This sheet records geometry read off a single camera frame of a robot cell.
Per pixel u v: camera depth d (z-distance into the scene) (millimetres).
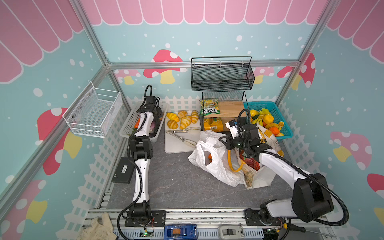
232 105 1051
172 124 1088
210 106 969
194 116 1151
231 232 672
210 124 1045
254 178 797
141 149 693
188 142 995
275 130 979
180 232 666
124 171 885
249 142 655
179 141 1026
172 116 1158
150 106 860
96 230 710
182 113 1160
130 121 1057
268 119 1022
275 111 1121
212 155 671
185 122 1112
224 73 936
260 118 1055
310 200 420
